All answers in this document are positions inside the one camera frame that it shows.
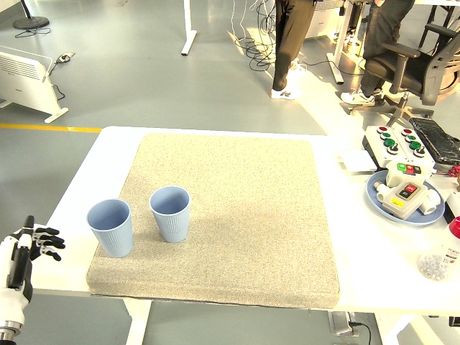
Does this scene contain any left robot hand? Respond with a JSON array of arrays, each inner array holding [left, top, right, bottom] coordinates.
[[0, 215, 67, 323]]

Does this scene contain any blue ribbed cup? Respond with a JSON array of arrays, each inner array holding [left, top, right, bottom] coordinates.
[[86, 198, 134, 259], [148, 185, 191, 244]]

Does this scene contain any white push-button control box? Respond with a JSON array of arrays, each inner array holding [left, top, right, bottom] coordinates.
[[392, 126, 438, 170], [362, 125, 410, 169]]

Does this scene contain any white table leg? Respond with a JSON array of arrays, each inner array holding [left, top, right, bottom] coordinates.
[[373, 314, 418, 345], [124, 298, 152, 345]]

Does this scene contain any white panel heater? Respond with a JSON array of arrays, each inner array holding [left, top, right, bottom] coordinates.
[[0, 45, 69, 124], [305, 0, 346, 39]]

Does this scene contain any grey-brown mat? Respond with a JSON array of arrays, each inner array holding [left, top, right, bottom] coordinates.
[[85, 132, 341, 311]]

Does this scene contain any black fan stand base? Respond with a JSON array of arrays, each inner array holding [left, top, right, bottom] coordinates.
[[13, 0, 50, 30]]

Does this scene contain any white desk leg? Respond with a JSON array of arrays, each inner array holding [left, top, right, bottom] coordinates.
[[326, 0, 355, 86], [180, 0, 198, 56]]

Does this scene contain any person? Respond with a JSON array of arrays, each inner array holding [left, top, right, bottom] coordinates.
[[270, 0, 317, 101], [340, 0, 414, 106]]

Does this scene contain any blue plate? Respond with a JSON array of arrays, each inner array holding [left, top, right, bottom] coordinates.
[[366, 170, 446, 226]]

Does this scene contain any white pipe fitting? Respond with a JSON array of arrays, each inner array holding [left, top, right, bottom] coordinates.
[[420, 188, 443, 216], [373, 181, 392, 203]]

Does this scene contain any clear bottle with red cap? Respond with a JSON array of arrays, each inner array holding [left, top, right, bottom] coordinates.
[[416, 215, 460, 282]]

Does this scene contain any black wrapped keyboard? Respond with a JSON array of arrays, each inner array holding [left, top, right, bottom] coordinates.
[[409, 116, 460, 165]]

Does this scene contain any black office chair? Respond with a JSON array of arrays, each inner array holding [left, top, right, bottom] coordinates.
[[348, 21, 460, 125]]

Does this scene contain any black floor cable bundle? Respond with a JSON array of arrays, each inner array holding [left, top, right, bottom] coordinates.
[[235, 0, 280, 71]]

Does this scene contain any black power cable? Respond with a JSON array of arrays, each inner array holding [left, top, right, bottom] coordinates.
[[350, 321, 373, 345]]

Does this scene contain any white wall switch plate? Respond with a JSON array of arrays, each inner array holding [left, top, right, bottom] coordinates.
[[337, 149, 378, 174]]

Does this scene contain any white green-red button switch box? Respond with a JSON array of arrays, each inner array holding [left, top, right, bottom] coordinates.
[[385, 160, 436, 188]]

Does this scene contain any grey red rocker switch box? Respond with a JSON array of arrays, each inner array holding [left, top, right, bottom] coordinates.
[[381, 179, 429, 221]]

